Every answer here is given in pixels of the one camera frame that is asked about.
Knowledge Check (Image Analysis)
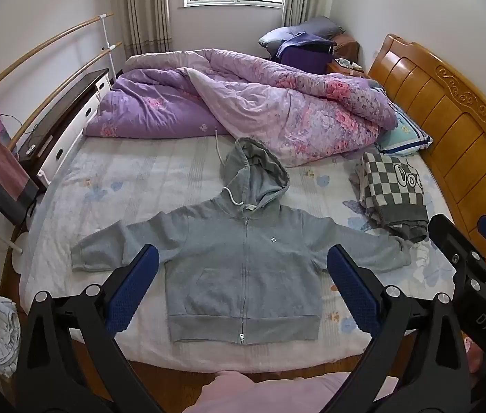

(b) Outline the wooden headboard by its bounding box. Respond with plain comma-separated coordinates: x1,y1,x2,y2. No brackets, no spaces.
367,33,486,274

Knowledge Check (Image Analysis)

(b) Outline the wooden nightstand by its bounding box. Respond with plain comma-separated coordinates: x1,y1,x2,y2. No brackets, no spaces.
326,57,371,80

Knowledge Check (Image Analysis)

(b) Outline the grey blue pillow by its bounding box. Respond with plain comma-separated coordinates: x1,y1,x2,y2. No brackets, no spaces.
258,16,346,50

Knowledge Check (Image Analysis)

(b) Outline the purple floral quilt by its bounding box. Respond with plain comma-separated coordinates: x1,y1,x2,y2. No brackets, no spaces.
83,48,400,168

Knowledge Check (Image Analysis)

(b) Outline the brown cushion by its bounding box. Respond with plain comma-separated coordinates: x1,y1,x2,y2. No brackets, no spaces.
333,32,359,63

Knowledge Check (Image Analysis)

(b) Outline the grey zip hoodie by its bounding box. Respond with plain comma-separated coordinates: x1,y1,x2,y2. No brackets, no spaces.
70,129,413,346

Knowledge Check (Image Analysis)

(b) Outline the light blue pillow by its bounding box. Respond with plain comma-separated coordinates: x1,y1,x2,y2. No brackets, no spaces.
374,88,433,157

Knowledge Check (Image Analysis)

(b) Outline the dark purple cloth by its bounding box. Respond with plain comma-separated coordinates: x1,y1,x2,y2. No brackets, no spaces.
271,32,338,75

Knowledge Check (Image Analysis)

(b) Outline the white dresser with dark top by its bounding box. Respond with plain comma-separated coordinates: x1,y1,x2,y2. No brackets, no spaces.
17,69,111,191

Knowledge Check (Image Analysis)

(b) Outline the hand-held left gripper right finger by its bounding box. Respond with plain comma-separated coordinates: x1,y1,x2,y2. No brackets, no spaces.
326,244,472,413

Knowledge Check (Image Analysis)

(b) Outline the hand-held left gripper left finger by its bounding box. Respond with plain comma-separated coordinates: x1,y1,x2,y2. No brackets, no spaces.
14,243,164,413

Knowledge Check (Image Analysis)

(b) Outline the pink and grey towel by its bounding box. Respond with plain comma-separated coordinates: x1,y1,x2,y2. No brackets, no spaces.
0,86,39,224

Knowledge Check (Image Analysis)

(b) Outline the wooden rail clothes rack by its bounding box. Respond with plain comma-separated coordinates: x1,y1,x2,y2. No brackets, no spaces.
0,13,123,254

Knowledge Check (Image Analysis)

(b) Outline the person's pink clothing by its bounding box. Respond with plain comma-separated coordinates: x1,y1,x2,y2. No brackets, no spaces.
181,370,398,413

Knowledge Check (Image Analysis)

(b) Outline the grey checkered blanket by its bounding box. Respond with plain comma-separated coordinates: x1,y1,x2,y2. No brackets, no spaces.
354,151,429,244

